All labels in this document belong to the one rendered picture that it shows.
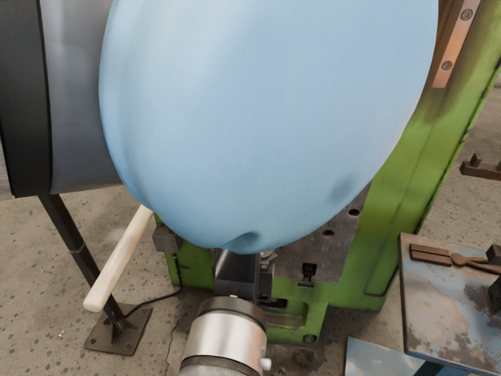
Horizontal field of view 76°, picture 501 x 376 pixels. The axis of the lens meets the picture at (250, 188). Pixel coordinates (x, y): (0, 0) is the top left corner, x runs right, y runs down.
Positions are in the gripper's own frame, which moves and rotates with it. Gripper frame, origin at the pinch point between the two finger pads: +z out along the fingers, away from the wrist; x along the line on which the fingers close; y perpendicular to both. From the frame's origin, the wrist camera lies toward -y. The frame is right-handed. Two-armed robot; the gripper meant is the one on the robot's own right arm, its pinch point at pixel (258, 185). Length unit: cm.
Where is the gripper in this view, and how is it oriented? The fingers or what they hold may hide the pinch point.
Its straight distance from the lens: 46.1
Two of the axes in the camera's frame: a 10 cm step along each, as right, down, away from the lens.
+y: 0.0, 7.7, 6.4
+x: 9.9, 0.9, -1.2
